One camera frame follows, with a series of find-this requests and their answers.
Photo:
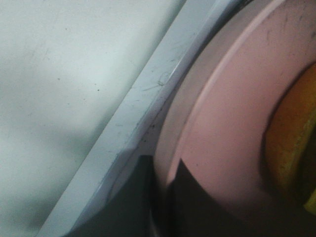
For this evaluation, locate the toy burger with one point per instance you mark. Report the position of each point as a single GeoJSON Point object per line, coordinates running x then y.
{"type": "Point", "coordinates": [290, 143]}

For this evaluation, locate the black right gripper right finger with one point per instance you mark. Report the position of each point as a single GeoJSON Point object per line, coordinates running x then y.
{"type": "Point", "coordinates": [194, 213]}

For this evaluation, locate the white microwave oven body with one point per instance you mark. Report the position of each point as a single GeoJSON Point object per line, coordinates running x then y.
{"type": "Point", "coordinates": [107, 165]}

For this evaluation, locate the pink round plate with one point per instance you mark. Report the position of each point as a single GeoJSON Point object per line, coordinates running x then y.
{"type": "Point", "coordinates": [218, 118]}

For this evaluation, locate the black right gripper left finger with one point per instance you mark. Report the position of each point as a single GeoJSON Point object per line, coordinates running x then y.
{"type": "Point", "coordinates": [128, 213]}

